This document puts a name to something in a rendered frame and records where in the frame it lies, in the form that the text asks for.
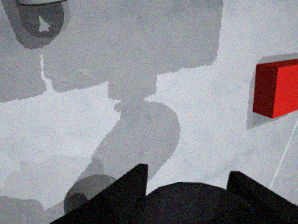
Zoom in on grey cylinder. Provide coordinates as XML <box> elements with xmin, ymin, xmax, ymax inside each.
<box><xmin>16</xmin><ymin>0</ymin><xmax>67</xmax><ymax>7</ymax></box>
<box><xmin>64</xmin><ymin>175</ymin><xmax>117</xmax><ymax>214</ymax></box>

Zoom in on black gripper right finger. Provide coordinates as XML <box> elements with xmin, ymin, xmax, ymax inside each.
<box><xmin>226</xmin><ymin>171</ymin><xmax>298</xmax><ymax>224</ymax></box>

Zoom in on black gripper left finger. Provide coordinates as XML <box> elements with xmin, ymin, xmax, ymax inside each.
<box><xmin>51</xmin><ymin>164</ymin><xmax>148</xmax><ymax>224</ymax></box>

